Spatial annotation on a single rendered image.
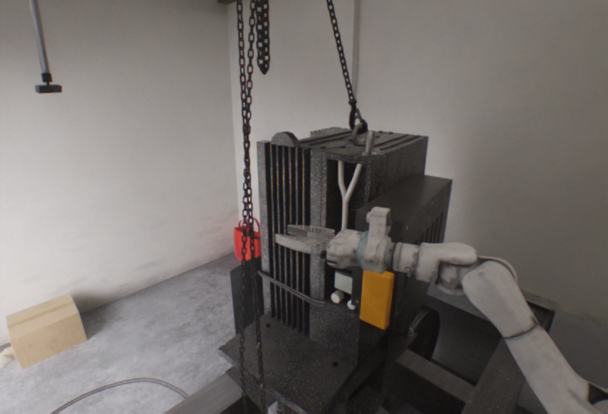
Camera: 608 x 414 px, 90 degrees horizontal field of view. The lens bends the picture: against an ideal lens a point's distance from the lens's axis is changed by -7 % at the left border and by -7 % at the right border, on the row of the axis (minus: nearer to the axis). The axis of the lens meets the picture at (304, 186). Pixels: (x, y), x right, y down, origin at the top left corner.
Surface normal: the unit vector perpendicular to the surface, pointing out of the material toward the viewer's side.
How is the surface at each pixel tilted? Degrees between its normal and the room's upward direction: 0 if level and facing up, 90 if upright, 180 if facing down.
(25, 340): 90
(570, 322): 90
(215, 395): 0
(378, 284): 90
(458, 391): 0
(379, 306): 90
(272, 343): 0
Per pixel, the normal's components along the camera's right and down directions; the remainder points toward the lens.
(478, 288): -0.80, 0.17
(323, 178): -0.61, 0.24
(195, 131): 0.71, 0.22
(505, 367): 0.00, -0.95
